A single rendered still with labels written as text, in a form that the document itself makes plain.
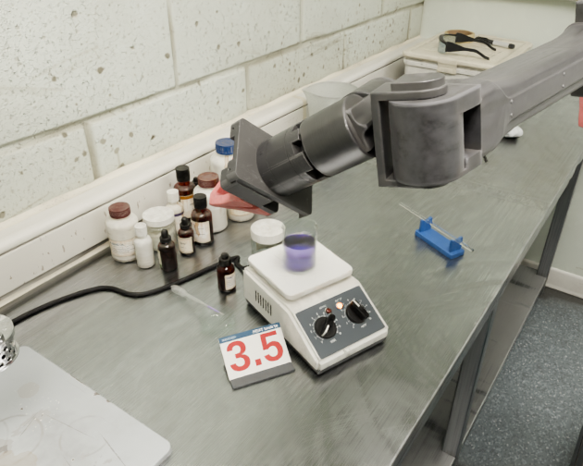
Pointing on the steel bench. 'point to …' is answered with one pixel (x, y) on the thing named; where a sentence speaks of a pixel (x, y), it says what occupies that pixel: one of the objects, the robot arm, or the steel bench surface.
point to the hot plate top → (284, 281)
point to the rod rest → (439, 241)
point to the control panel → (345, 329)
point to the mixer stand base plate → (58, 421)
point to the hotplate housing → (257, 297)
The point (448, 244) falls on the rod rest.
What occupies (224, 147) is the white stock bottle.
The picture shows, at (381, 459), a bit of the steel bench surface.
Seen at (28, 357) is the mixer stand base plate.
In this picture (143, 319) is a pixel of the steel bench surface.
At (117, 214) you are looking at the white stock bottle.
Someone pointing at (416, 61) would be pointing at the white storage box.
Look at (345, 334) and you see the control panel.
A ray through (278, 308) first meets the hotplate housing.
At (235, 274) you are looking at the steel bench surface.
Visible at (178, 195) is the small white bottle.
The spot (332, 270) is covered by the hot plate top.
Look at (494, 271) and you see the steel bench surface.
